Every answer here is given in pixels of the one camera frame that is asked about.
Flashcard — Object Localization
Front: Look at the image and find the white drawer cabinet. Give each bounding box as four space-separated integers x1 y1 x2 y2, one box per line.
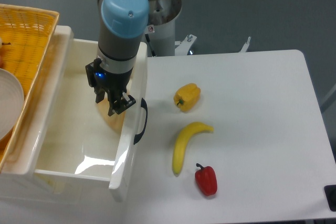
1 26 81 205

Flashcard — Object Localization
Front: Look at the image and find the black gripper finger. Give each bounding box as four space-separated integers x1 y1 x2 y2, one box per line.
107 91 117 116
94 87 105 103

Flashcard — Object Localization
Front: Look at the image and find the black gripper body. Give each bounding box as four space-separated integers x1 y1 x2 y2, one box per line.
85 58 136 114

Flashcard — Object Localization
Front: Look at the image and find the yellow bell pepper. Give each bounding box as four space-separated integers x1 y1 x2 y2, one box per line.
173 83 201 112

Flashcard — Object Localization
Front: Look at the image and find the black drawer handle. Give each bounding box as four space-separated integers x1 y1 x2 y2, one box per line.
133 98 148 145

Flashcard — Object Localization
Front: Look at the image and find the yellow banana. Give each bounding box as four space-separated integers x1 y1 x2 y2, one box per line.
172 122 214 176

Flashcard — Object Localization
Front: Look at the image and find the white ribbed bowl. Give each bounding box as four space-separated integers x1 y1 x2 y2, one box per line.
1 69 24 141

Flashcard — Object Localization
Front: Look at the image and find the red bell pepper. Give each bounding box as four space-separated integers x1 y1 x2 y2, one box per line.
194 163 218 196

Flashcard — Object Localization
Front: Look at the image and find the black device at table edge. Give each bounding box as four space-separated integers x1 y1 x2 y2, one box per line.
324 185 336 212

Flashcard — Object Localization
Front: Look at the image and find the upper white drawer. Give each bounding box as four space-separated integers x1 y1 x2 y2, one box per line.
36 39 147 202

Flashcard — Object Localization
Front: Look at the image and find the white metal mounting bracket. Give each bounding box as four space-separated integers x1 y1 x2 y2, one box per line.
175 34 197 56

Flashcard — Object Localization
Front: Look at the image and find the triangle toasted bread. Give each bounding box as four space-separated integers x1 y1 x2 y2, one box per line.
96 97 126 134

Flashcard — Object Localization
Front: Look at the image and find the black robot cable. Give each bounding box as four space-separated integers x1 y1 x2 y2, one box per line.
144 34 158 57

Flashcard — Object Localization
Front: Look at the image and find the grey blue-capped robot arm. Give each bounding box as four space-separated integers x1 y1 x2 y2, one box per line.
86 0 160 116

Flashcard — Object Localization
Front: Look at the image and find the yellow woven basket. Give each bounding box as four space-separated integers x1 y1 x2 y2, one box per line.
1 4 59 167

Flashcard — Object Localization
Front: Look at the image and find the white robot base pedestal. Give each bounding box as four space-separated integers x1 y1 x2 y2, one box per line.
142 0 182 57

